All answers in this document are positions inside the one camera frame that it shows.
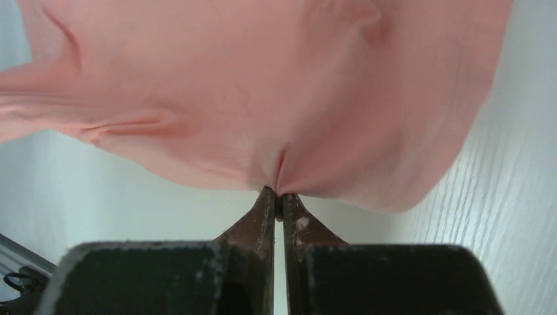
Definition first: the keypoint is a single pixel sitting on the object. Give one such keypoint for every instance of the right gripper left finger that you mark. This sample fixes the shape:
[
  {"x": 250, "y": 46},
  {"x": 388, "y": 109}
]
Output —
[{"x": 232, "y": 274}]

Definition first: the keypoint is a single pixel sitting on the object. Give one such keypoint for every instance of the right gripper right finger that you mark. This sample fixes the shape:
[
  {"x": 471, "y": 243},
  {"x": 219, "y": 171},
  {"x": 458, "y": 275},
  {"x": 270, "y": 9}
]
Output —
[{"x": 327, "y": 275}]

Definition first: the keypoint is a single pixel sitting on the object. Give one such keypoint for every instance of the salmon pink t-shirt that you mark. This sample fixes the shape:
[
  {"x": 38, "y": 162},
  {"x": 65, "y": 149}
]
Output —
[{"x": 364, "y": 102}]

